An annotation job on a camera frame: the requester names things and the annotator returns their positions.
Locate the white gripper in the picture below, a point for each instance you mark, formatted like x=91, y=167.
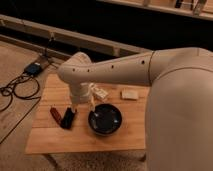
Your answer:
x=81, y=93

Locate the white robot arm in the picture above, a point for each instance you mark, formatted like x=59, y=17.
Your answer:
x=179, y=108

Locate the dark ceramic bowl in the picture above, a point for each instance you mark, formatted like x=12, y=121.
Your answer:
x=105, y=120

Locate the white patterned box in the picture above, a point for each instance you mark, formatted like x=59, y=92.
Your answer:
x=99, y=93

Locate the black object on table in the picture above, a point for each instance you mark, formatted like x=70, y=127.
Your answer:
x=67, y=119

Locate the wooden table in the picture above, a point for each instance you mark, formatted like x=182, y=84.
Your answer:
x=47, y=137

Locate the beige sponge block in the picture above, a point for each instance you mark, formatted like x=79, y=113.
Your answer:
x=129, y=94

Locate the blue power adapter box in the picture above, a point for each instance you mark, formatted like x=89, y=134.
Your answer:
x=33, y=69

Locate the wooden rail beam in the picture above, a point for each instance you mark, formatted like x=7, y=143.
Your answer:
x=80, y=40

